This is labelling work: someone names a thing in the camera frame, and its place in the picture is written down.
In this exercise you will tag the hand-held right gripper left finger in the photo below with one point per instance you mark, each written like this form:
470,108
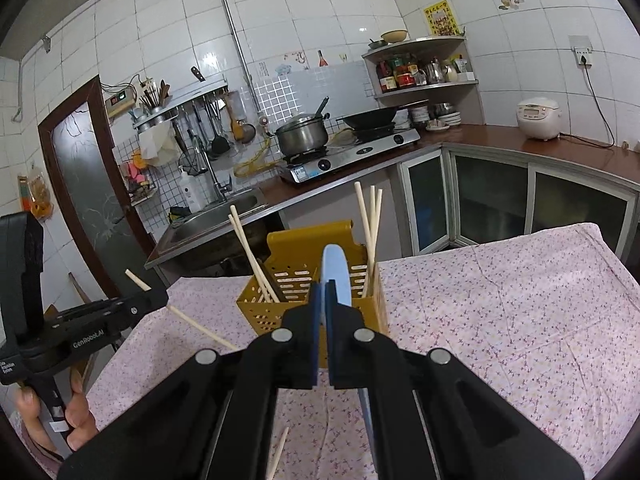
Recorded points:
312,335

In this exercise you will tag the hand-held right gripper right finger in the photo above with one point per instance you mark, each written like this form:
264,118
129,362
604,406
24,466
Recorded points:
332,325

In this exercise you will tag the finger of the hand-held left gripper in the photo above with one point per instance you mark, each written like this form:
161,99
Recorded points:
135,305

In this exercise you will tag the light blue spoon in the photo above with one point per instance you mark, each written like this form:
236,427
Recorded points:
335,270

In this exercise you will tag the yellow utensil holder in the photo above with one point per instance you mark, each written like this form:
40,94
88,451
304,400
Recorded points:
260,312

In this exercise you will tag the wooden chopstick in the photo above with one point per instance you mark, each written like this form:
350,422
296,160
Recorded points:
239,236
378,210
372,205
362,210
245,232
200,327
277,450

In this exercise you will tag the person's left hand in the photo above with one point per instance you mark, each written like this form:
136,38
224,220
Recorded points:
82,415

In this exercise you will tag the orange hanging bag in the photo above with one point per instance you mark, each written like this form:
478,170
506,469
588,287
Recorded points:
36,197

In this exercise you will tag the dark scrubbing cloth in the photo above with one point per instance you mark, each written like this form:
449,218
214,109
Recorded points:
178,214

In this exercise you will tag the steel sink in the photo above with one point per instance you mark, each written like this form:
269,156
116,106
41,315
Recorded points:
210,225

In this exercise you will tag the white soap bottle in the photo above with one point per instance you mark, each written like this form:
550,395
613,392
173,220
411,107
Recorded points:
191,195

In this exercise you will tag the dark wooden door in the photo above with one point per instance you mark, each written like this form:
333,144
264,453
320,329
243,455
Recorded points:
85,170

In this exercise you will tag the steel faucet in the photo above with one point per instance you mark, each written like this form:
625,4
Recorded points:
215,180

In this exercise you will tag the glass cabinet door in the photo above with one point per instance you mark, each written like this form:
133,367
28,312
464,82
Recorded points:
425,200
580,215
490,195

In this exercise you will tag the white hanging cloth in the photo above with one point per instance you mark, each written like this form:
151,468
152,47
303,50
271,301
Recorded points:
160,145

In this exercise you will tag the pink floral tablecloth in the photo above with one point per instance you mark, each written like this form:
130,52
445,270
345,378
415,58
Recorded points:
500,310

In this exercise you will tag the steel gas stove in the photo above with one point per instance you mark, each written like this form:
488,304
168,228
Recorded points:
350,157

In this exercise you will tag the black spatula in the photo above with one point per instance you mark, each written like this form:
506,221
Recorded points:
219,145

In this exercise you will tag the steel cooking pot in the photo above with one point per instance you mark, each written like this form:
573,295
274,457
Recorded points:
300,137

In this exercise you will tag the steel utensil cup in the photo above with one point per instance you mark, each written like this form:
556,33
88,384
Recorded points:
155,105

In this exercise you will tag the small control box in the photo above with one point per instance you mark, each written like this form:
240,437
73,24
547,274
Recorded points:
120,99

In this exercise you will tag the black wok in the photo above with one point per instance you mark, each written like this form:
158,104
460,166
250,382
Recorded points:
367,119

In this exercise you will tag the black ladle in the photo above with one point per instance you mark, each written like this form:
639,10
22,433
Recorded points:
322,105

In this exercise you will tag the steel utensil rack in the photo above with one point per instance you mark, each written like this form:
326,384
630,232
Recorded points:
200,91

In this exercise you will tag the stack of white dishes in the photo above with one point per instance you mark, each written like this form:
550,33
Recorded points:
447,119

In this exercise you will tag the brown kitchen counter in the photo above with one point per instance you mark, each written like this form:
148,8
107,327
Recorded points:
490,137

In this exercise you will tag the row of condiment jars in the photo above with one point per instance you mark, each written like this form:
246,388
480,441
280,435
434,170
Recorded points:
405,79

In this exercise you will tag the steel teapot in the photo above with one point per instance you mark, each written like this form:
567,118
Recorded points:
434,74

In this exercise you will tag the white rice cooker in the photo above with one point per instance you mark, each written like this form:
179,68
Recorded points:
537,120

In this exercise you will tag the steel corner shelf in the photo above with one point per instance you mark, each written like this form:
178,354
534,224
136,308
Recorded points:
415,42

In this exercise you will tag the tan bowl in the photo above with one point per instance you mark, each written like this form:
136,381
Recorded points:
394,36

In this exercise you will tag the metal wall pipe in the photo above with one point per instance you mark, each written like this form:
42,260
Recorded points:
232,25

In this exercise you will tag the yellow wall poster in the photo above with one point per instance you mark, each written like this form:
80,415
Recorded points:
441,17

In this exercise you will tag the white wall socket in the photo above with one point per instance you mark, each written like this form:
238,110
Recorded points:
582,52

